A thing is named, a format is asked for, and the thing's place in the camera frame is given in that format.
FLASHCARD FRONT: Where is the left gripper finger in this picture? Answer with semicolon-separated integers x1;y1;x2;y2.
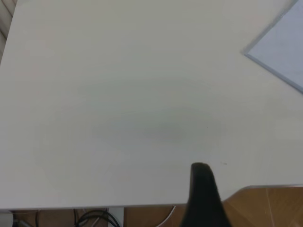
179;162;233;227

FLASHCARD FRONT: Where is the white paper stack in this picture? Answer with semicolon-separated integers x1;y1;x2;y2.
250;2;303;89

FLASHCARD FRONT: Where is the clear plastic green-zip bag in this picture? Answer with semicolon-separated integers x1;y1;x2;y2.
243;0;303;94

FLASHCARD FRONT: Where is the white table leg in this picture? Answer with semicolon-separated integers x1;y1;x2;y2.
107;207;125;227

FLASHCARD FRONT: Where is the white box under table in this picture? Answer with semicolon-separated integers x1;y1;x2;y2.
0;210;15;227

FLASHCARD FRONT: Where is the white cable under table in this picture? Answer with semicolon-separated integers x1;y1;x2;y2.
160;205;178;227

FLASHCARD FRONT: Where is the black cable under table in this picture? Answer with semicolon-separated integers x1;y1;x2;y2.
72;209;124;227

